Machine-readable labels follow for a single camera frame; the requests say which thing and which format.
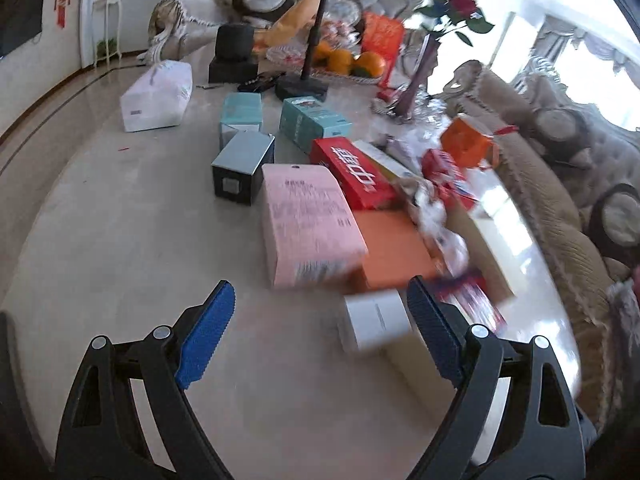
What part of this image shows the white tissue pack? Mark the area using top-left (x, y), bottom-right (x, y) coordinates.
top-left (120, 59), bottom-right (194, 133)

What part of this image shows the black speaker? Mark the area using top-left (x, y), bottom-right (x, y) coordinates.
top-left (207, 24), bottom-right (259, 84)

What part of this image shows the glass fruit plate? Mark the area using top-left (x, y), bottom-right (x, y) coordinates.
top-left (265, 45), bottom-right (388, 86)

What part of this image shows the yellow paper bag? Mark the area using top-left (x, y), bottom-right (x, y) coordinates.
top-left (252, 0), bottom-right (326, 53)

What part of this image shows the white carved sofa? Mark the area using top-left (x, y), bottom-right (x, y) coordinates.
top-left (147, 0), bottom-right (426, 63)

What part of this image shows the grey and black box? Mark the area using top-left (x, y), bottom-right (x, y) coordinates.
top-left (211, 131), bottom-right (276, 207)

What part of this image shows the plain teal box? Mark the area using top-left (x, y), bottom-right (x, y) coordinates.
top-left (219, 92), bottom-right (264, 151)

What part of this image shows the printed teal box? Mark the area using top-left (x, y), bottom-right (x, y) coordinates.
top-left (278, 96), bottom-right (353, 155)

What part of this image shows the beige sofa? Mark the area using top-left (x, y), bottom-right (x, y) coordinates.
top-left (452, 60), bottom-right (640, 431)

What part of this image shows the orange box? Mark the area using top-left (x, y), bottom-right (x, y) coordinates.
top-left (350, 209), bottom-right (441, 293)

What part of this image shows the orange gift bag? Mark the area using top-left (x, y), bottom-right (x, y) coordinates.
top-left (439, 112), bottom-right (501, 171)

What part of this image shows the red snack packet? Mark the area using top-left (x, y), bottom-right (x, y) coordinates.
top-left (421, 149), bottom-right (478, 211)

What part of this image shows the brown cardboard box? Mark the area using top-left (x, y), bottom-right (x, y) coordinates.
top-left (445, 205), bottom-right (517, 306)

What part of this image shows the dark red vase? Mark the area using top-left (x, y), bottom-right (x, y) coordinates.
top-left (395, 35), bottom-right (443, 121)

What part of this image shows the pink box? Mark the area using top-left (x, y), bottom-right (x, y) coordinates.
top-left (261, 163), bottom-right (369, 290)

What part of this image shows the white side table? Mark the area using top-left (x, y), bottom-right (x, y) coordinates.
top-left (92, 0), bottom-right (123, 68)

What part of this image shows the crumpled wrapper pile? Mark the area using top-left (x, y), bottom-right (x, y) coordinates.
top-left (400, 180), bottom-right (471, 276)

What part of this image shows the white curtain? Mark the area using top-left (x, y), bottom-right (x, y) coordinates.
top-left (530, 12), bottom-right (640, 131)

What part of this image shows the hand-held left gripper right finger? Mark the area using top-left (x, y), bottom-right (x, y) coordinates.
top-left (406, 275), bottom-right (587, 480)

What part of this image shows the small black gadget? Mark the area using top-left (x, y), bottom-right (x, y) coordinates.
top-left (237, 74), bottom-right (286, 93)

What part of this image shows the small white box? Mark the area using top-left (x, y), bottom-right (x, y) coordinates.
top-left (336, 288), bottom-right (413, 356)

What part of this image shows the white and yellow box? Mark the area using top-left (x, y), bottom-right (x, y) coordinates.
top-left (352, 139), bottom-right (416, 183)

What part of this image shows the clear plastic wrapper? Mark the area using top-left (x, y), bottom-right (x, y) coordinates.
top-left (375, 110), bottom-right (451, 161)

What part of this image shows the red gift box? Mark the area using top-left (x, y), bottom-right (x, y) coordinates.
top-left (360, 12), bottom-right (406, 101)

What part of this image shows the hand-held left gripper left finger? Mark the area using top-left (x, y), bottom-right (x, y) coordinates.
top-left (54, 280), bottom-right (237, 480)

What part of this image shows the wrapped candies pile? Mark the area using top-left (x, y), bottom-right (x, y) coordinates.
top-left (320, 17), bottom-right (366, 48)

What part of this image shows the black phone stand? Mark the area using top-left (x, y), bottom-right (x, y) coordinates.
top-left (274, 0), bottom-right (346, 103)

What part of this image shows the large red box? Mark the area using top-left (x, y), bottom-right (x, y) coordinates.
top-left (310, 136), bottom-right (405, 211)

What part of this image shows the red and blue toothpaste box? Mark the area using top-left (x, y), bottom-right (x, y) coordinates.
top-left (435, 270), bottom-right (507, 333)

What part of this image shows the black television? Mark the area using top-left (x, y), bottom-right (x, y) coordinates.
top-left (0, 0), bottom-right (46, 58)

